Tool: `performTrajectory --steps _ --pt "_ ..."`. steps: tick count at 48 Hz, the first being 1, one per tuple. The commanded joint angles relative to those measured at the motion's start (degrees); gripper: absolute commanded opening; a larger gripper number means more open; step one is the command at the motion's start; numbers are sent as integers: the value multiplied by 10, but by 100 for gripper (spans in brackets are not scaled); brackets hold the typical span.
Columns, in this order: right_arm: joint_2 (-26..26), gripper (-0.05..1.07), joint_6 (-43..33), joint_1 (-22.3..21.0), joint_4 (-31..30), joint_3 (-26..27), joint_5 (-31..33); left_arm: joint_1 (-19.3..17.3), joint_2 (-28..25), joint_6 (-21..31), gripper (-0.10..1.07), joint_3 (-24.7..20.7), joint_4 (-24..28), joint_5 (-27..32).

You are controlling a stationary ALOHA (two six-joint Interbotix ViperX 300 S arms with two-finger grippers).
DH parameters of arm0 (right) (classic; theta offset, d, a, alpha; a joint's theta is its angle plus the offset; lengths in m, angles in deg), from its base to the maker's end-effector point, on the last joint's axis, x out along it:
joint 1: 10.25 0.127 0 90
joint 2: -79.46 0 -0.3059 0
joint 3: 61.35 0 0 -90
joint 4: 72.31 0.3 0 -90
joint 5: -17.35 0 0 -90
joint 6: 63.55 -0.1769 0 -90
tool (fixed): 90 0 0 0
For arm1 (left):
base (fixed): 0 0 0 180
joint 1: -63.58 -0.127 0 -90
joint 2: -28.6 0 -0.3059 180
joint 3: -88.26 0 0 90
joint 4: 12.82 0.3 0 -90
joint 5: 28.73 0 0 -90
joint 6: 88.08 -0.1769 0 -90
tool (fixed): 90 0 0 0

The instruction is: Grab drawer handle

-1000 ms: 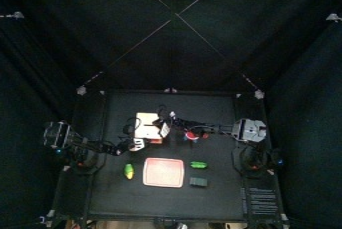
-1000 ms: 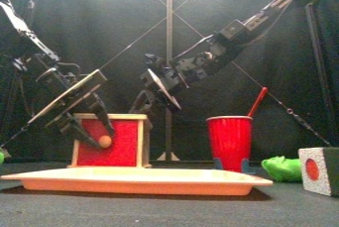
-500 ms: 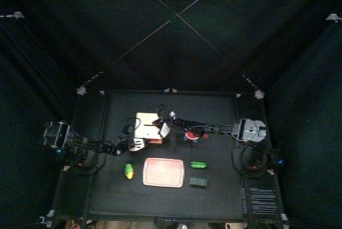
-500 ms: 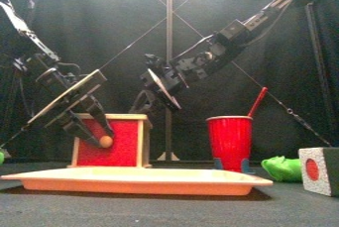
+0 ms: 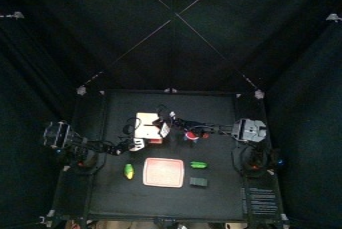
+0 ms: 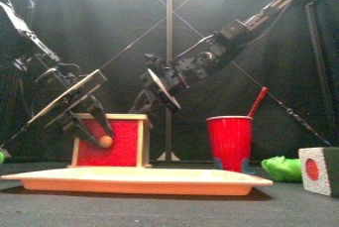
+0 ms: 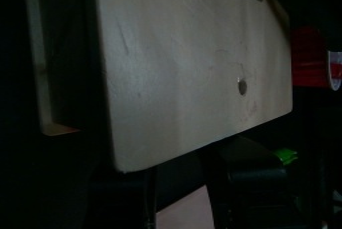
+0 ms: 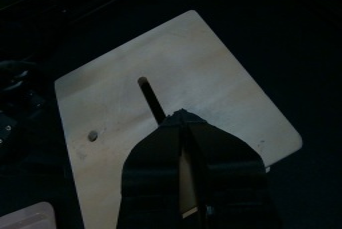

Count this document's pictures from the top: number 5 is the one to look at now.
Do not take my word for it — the yellow green toy corn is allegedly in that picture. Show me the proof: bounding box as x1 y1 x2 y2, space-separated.
123 163 135 181

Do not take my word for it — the pink square tray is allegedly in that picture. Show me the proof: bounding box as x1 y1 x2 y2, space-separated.
142 157 186 189

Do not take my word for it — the dark green block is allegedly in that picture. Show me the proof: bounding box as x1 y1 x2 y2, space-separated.
188 176 210 188

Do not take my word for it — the red plastic cup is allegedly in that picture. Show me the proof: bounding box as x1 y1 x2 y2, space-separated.
183 130 200 142

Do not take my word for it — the green toy vegetable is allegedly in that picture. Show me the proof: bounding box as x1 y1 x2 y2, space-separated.
190 161 208 170

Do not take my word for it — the white box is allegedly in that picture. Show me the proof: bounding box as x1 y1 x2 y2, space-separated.
132 111 164 145

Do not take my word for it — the black cable loop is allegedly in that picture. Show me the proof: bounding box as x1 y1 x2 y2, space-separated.
122 117 139 138

